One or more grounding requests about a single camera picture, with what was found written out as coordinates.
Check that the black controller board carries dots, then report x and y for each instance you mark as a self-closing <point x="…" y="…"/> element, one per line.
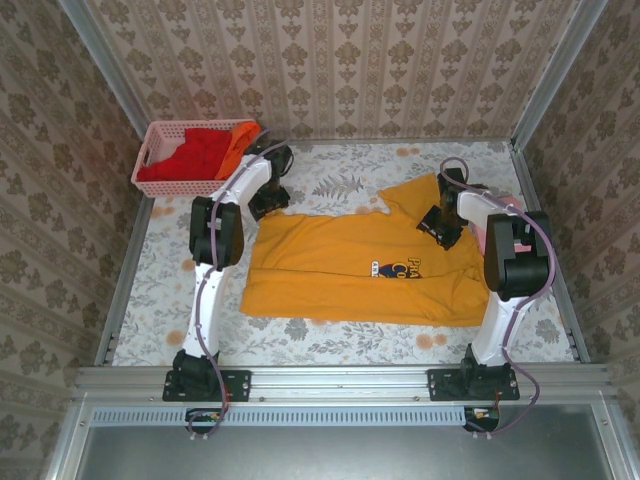
<point x="200" y="419"/>
<point x="480" y="417"/>

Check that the orange t-shirt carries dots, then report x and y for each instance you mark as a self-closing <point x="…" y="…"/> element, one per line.
<point x="237" y="150"/>

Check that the pink plastic basket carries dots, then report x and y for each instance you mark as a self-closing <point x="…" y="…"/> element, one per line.
<point x="175" y="189"/>

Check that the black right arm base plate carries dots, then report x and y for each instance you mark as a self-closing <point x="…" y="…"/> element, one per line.
<point x="437" y="385"/>

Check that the grey metal panel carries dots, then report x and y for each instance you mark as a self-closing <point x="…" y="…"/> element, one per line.
<point x="320" y="455"/>

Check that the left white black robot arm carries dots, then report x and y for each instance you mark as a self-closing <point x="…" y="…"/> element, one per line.
<point x="215" y="235"/>

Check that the red t-shirt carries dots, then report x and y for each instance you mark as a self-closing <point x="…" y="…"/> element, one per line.
<point x="195" y="155"/>

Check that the aluminium frame post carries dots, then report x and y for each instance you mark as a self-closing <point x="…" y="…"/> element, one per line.
<point x="555" y="75"/>
<point x="112" y="75"/>

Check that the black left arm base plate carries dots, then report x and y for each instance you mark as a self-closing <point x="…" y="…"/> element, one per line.
<point x="240" y="385"/>

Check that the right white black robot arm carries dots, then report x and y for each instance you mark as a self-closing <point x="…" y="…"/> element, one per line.
<point x="515" y="260"/>

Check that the aluminium table side rail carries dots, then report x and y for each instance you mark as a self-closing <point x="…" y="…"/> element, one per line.
<point x="525" y="175"/>
<point x="124" y="280"/>

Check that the aluminium mounting rail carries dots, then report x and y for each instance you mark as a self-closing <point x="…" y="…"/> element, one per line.
<point x="340" y="382"/>

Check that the pink folded t-shirt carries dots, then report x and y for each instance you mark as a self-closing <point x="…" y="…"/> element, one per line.
<point x="510" y="202"/>

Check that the yellow printed t-shirt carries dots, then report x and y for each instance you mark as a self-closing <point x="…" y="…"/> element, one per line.
<point x="325" y="270"/>

